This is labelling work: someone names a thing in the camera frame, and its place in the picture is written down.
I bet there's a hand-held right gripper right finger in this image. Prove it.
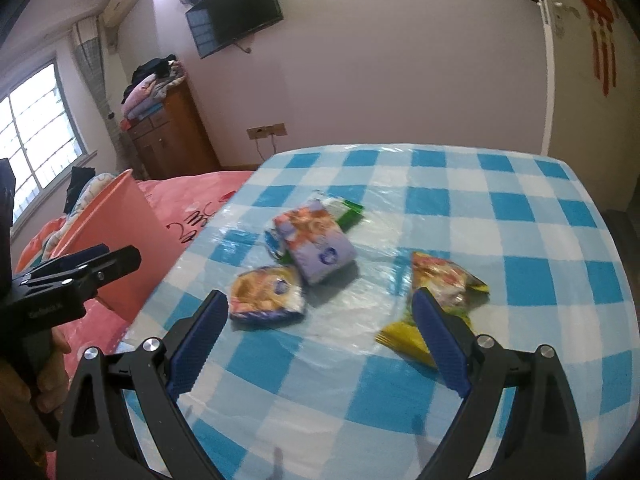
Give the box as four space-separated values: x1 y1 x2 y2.
410 286 587 480

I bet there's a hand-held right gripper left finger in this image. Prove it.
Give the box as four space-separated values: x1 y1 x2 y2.
54 289 229 480

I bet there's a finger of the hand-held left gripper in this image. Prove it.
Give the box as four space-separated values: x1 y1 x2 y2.
60 246 142 302
25 244 110 283

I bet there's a pink plastic bin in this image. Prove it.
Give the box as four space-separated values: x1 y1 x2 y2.
50 169 173 326

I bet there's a yellow snack wrapper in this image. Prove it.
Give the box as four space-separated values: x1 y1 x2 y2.
376 251 491 368

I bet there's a person's left hand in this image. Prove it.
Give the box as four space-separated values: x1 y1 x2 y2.
34 331 73 414

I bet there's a dark cloth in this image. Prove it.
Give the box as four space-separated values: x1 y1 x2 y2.
64 165 97 213

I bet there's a patterned quilt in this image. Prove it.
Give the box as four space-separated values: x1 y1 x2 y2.
75 173 115 216

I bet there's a round yellow purple snack packet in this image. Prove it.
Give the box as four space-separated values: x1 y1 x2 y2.
227 266 306 323

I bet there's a blue white checkered tablecloth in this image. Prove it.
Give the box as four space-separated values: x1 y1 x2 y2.
117 142 636 480

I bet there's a pink bedsheet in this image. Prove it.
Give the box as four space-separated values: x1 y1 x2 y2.
12 170 256 411

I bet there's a window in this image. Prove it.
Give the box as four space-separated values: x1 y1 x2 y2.
0 60 88 221

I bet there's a wooden cabinet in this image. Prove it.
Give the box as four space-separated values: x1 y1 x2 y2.
127 80 221 181

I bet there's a green snack packet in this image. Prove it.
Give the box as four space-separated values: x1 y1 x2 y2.
265 192 366 266

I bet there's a folded clothes pile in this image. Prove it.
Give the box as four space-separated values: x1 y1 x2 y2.
120 55 188 128

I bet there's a grey curtain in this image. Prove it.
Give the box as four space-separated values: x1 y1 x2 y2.
70 15 133 181

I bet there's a white door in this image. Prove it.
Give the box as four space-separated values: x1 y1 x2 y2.
527 0 640 211

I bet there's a red door decoration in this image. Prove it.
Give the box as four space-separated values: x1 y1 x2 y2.
560 0 621 96

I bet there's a socket cable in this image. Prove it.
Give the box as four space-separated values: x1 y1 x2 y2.
254 136 279 162

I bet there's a wall socket strip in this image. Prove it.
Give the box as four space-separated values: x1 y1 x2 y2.
246 122 288 140

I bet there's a wall air conditioner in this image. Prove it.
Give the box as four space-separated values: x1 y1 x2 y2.
100 0 151 28

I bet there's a wall television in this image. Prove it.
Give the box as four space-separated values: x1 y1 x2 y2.
185 0 285 60

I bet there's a door handle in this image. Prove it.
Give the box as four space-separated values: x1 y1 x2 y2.
537 0 566 23

